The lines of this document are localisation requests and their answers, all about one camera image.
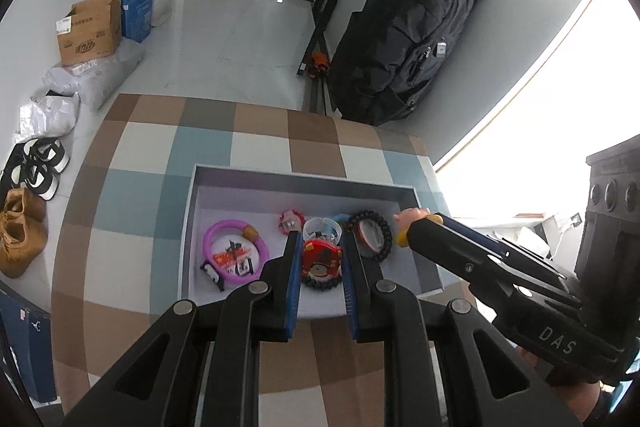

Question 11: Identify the small red flower charm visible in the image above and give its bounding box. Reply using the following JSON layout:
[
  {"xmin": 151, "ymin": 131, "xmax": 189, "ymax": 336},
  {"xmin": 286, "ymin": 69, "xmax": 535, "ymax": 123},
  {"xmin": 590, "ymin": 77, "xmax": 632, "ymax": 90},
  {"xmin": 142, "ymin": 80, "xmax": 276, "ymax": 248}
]
[{"xmin": 279, "ymin": 208, "xmax": 306, "ymax": 236}]

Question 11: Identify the brown cardboard box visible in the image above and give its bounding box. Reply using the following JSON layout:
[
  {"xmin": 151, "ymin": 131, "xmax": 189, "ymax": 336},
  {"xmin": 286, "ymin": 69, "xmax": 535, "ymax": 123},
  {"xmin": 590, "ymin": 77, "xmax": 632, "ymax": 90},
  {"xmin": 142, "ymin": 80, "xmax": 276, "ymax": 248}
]
[{"xmin": 56, "ymin": 0, "xmax": 123, "ymax": 66}]

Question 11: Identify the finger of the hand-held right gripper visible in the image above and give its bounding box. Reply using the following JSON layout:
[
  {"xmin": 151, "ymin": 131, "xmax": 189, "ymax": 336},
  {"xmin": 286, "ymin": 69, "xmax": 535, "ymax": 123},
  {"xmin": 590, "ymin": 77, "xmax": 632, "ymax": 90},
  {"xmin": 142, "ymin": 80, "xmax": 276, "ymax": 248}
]
[
  {"xmin": 406, "ymin": 218, "xmax": 582, "ymax": 305},
  {"xmin": 434, "ymin": 212, "xmax": 569, "ymax": 280}
]

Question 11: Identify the crinkled silver bag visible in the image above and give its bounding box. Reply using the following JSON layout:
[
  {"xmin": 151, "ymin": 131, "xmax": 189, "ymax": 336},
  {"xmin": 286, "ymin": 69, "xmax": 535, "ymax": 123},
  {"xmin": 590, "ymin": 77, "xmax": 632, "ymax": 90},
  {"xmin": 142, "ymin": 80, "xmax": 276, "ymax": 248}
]
[{"xmin": 15, "ymin": 93, "xmax": 81, "ymax": 144}]

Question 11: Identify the grey plastic parcel bag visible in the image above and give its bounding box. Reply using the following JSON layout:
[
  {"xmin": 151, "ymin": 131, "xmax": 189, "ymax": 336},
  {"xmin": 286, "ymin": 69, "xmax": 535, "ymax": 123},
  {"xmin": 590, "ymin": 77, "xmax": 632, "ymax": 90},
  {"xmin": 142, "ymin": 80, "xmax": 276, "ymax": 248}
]
[{"xmin": 42, "ymin": 39, "xmax": 146, "ymax": 110}]

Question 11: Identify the dark blue box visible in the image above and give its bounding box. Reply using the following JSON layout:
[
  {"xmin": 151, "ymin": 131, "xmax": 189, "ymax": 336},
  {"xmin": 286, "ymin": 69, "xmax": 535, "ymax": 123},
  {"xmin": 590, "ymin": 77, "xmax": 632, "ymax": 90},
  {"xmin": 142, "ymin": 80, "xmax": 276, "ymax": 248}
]
[{"xmin": 0, "ymin": 291, "xmax": 57, "ymax": 404}]

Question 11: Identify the black backpack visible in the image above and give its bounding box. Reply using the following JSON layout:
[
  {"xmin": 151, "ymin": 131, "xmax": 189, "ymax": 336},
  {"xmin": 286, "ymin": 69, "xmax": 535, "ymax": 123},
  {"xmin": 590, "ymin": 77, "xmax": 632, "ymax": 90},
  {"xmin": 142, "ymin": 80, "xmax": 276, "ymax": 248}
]
[{"xmin": 327, "ymin": 0, "xmax": 483, "ymax": 128}]

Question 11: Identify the small doll figure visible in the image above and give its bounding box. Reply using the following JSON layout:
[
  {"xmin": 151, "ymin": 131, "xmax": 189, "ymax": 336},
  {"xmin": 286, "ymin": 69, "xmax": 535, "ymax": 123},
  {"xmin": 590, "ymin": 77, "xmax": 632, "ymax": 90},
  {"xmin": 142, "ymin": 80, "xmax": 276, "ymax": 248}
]
[{"xmin": 394, "ymin": 207, "xmax": 445, "ymax": 248}]

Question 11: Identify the person's right hand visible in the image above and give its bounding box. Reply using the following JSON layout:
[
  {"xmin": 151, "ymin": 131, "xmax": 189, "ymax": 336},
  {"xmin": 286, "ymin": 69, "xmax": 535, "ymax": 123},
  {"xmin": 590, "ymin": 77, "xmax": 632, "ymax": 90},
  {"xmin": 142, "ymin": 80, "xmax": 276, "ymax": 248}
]
[{"xmin": 520, "ymin": 347, "xmax": 602, "ymax": 427}]

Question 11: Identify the brown shoe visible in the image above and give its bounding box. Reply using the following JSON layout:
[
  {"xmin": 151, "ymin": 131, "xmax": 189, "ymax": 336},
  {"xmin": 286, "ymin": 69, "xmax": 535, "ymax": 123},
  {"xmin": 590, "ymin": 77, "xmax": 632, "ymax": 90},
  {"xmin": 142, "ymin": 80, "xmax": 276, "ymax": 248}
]
[
  {"xmin": 2, "ymin": 187, "xmax": 47, "ymax": 224},
  {"xmin": 0, "ymin": 212, "xmax": 49, "ymax": 279}
]

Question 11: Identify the black bead bracelet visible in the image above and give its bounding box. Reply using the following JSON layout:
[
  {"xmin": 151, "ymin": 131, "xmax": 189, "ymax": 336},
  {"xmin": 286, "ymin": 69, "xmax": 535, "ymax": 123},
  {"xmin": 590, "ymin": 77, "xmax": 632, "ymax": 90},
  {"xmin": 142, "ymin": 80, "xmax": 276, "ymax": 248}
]
[{"xmin": 300, "ymin": 271, "xmax": 346, "ymax": 293}]

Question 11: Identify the black white charm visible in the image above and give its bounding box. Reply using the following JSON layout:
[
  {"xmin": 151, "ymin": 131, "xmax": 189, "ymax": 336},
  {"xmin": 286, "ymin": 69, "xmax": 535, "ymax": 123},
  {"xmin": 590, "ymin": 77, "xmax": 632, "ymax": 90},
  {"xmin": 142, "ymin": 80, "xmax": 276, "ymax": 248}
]
[{"xmin": 200, "ymin": 259, "xmax": 227, "ymax": 293}]

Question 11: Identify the red tag keychain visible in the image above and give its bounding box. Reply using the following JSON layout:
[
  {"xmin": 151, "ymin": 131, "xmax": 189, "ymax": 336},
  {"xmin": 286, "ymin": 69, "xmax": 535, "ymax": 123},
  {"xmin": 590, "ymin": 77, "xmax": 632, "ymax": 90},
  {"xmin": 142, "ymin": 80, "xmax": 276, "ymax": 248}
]
[{"xmin": 212, "ymin": 241, "xmax": 254, "ymax": 276}]

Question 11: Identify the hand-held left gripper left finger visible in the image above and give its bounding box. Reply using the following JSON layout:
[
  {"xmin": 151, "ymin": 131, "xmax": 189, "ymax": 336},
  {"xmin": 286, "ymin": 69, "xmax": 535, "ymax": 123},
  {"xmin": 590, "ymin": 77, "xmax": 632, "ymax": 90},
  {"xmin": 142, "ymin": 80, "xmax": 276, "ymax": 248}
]
[{"xmin": 60, "ymin": 232, "xmax": 305, "ymax": 427}]

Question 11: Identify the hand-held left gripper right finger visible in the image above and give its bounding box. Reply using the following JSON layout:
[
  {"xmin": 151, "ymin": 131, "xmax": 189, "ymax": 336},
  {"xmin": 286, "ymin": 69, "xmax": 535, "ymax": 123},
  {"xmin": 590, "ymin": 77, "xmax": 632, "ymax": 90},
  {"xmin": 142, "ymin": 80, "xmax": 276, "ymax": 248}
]
[{"xmin": 341, "ymin": 232, "xmax": 583, "ymax": 427}]

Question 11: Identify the checkered tablecloth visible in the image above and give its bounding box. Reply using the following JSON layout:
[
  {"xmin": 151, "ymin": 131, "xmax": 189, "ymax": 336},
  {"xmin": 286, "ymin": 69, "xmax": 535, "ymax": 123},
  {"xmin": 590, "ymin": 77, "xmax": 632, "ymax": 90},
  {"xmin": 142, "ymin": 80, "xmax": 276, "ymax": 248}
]
[{"xmin": 50, "ymin": 93, "xmax": 501, "ymax": 427}]

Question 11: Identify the blue cardboard box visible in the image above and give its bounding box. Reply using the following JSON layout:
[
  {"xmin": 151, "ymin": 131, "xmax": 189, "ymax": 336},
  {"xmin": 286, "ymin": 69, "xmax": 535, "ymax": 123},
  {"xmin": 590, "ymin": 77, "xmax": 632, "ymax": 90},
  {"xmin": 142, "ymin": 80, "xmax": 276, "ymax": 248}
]
[{"xmin": 87, "ymin": 0, "xmax": 155, "ymax": 44}]

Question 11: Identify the purple ring bracelet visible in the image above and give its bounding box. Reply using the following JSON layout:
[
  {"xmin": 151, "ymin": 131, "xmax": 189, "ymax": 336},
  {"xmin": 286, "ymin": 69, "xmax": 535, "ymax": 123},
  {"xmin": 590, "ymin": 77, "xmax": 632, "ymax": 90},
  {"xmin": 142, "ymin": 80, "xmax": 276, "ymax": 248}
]
[{"xmin": 202, "ymin": 219, "xmax": 270, "ymax": 284}]

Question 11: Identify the clear round container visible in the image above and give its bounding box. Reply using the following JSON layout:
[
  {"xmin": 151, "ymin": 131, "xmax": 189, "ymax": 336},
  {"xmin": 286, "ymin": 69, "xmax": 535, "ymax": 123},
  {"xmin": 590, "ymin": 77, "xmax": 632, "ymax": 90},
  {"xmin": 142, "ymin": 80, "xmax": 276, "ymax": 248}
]
[{"xmin": 302, "ymin": 217, "xmax": 344, "ymax": 250}]

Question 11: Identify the orange object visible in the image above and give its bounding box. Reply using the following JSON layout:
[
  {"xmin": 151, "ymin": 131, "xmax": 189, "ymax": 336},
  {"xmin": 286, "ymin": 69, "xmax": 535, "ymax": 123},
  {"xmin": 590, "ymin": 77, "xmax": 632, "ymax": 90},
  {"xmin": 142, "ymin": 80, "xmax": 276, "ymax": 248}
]
[{"xmin": 307, "ymin": 52, "xmax": 331, "ymax": 78}]

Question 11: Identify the black white sandal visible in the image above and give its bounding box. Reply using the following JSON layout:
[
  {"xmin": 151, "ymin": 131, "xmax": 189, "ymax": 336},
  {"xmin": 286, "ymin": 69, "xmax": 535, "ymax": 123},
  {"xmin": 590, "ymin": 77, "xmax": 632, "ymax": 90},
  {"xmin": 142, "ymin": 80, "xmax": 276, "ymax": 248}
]
[
  {"xmin": 25, "ymin": 138, "xmax": 69, "ymax": 178},
  {"xmin": 0, "ymin": 142, "xmax": 62, "ymax": 200}
]

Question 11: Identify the red round charm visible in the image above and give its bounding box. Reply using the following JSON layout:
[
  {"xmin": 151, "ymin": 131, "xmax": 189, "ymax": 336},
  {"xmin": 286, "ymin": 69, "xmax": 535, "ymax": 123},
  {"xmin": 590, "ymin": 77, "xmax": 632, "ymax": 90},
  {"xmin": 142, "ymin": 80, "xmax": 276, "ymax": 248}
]
[{"xmin": 301, "ymin": 238, "xmax": 345, "ymax": 281}]

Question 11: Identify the grey tray box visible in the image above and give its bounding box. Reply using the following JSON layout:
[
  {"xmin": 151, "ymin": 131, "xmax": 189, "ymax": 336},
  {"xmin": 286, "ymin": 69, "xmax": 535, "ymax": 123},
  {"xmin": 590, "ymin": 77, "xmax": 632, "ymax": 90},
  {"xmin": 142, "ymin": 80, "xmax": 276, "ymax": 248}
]
[{"xmin": 177, "ymin": 163, "xmax": 445, "ymax": 321}]

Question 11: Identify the dark bead bracelet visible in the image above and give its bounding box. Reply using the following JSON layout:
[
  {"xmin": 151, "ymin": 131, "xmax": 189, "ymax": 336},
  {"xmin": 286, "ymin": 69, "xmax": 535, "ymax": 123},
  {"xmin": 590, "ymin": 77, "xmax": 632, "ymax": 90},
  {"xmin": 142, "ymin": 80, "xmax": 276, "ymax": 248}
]
[{"xmin": 347, "ymin": 210, "xmax": 395, "ymax": 262}]

